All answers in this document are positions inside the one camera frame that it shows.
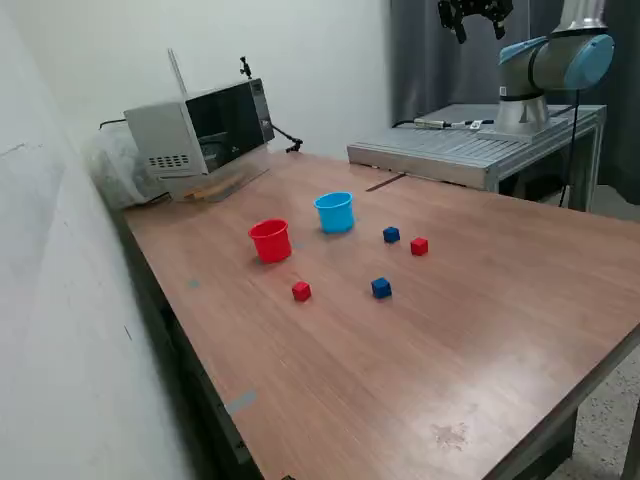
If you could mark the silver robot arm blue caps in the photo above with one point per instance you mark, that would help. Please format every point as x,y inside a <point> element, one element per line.
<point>550,60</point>

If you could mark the small blue cube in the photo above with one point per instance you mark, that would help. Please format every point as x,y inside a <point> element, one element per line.
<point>381,289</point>
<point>391,235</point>

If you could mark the aluminium profile robot table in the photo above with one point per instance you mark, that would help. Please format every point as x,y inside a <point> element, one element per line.
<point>440,147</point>

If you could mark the dark grey curtain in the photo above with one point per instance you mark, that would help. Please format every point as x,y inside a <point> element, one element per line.
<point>425,75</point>

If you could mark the silver microwave oven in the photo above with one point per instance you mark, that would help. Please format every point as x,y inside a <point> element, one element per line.
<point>165,135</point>

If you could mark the aluminium robot mount plate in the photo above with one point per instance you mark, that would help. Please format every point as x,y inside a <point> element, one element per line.
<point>505,134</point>

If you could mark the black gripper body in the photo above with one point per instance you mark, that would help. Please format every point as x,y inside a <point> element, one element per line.
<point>475,5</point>

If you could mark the wooden sticks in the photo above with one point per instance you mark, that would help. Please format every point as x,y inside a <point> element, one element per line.
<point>200,193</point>

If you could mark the thin white rod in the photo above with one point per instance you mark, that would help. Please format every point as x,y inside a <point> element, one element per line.
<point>176,70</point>

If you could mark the white warning label tag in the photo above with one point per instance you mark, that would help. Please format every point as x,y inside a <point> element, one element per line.
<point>476,125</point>

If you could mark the small black camera mount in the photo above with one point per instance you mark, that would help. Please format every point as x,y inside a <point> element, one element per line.
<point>244,67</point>

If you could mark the clear plastic bag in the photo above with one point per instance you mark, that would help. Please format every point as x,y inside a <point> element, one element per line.
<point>115,175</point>

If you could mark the small red cube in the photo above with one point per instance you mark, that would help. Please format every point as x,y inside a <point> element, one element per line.
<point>419,247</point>
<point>301,292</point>

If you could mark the dark flat strip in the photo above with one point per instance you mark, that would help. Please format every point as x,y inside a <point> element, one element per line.
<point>385,182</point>

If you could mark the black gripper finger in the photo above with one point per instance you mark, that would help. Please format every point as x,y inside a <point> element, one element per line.
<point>501,25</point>
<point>459,30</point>

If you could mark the blue plastic cup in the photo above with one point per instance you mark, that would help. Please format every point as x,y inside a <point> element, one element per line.
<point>335,220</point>

